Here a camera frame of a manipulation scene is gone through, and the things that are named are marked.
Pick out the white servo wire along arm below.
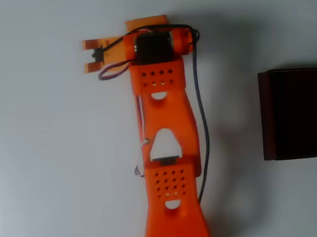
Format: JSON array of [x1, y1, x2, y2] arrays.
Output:
[[127, 94, 152, 180]]

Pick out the small black camera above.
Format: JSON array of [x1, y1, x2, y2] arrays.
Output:
[[90, 45, 106, 65]]

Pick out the looped servo wire bundle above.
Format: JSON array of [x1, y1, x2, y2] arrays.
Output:
[[96, 60, 132, 82]]

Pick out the long black camera cable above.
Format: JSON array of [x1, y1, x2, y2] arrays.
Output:
[[99, 21, 215, 212]]

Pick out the pale orange camera mount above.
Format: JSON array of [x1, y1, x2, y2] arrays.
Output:
[[81, 35, 129, 75]]

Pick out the dark brown box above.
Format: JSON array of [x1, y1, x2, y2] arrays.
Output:
[[256, 65, 317, 162]]

